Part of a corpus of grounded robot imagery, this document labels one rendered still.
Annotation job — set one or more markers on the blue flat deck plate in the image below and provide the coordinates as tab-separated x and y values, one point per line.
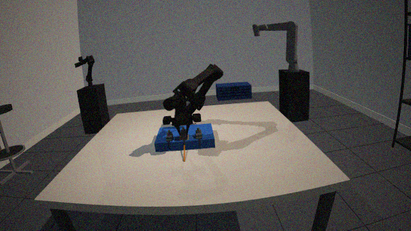
199	136

